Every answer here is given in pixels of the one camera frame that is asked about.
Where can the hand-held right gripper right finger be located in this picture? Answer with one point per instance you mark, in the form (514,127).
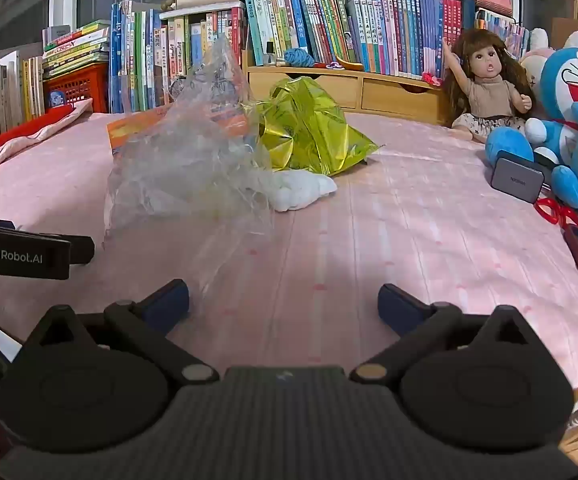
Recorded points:
(396,305)

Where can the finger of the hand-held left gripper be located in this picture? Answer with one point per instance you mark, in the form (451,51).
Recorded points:
(83,250)

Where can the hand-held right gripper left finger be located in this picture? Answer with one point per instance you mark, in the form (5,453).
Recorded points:
(169,305)

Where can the clear plastic bag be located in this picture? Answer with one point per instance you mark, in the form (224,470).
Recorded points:
(189,160)

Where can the gold foil bag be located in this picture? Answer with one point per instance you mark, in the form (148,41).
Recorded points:
(314,130)

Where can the row of tall picture books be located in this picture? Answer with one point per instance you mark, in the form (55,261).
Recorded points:
(139,55)

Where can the stack of flat books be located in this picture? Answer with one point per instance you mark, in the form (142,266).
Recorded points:
(76,45)

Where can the long row of upright books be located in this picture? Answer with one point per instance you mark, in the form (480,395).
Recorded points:
(369,25)

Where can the short row of thin books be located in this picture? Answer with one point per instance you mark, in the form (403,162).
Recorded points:
(501,30)

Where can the red and pink blanket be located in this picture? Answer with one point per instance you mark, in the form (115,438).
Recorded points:
(19,145)

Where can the orange flat packet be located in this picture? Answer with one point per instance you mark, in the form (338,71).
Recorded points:
(129,130)

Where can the white crumpled tissue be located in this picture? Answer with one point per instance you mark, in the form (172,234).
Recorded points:
(294,192)

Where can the red plastic crate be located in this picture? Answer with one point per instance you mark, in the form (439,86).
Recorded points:
(81,87)

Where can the grey rectangular box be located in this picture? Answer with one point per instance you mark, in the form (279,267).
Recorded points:
(516,180)

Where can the red scissors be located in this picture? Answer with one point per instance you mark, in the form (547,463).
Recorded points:
(549,210)

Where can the wooden drawer organizer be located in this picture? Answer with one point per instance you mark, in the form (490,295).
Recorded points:
(319,91)

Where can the pink flower hair clip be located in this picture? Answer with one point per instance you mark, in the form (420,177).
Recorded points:
(431,79)

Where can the long-haired doll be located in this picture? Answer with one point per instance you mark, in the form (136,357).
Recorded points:
(494,95)

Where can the yellow curved toy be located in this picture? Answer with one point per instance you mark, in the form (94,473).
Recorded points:
(351,65)

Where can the blue yarn ball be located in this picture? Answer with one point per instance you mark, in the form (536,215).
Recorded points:
(299,57)

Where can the white bunny plush toy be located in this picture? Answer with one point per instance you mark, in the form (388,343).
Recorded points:
(536,62)

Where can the brown cardboard board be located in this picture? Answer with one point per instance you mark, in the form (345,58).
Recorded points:
(571,35)

